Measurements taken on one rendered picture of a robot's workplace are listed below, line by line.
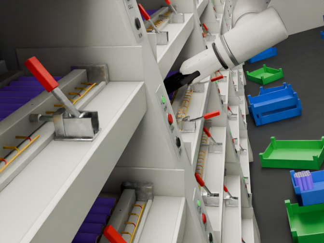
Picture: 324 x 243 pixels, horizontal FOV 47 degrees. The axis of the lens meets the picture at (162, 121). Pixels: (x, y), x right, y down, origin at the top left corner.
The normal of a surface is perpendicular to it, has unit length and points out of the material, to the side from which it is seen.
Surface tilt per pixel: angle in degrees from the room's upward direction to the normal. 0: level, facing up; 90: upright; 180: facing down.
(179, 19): 90
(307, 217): 0
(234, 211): 15
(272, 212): 0
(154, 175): 90
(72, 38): 90
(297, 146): 90
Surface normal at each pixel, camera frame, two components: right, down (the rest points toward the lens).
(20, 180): -0.05, -0.92
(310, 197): -0.26, 0.10
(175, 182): -0.18, 0.40
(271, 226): -0.31, -0.89
